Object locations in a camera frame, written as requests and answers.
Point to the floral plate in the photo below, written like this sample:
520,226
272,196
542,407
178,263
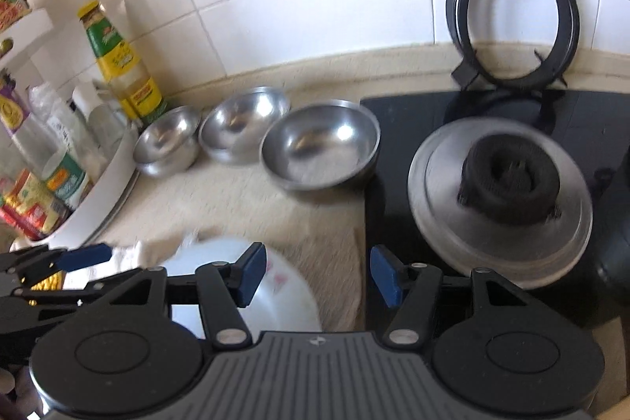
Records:
280,298

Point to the steel bowl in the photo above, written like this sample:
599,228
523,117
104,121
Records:
232,133

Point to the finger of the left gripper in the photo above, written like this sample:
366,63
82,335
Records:
24,282
41,257

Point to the yellow chenille mat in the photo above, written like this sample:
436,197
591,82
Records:
52,283

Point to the clear plastic bag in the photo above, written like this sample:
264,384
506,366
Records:
68,127

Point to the purple label clear bottle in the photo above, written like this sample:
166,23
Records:
47,156

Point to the white towel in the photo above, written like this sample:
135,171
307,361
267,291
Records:
313,280

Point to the black stove pan support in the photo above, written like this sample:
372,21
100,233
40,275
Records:
553,27

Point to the steel bowl stove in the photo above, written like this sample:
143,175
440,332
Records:
322,147

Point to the white turntable tray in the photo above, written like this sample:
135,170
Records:
101,205

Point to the steel bowl tray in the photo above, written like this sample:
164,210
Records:
169,146

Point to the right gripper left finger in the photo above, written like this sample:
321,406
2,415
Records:
220,289

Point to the white spray bottle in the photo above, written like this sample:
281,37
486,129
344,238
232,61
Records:
107,128

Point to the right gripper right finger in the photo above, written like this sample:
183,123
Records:
411,291

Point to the stove burner with steel ring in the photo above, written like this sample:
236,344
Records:
493,193

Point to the green yellow oyster sauce bottle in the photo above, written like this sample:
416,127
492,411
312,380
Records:
122,68

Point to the black gas stove top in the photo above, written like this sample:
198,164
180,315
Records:
592,127

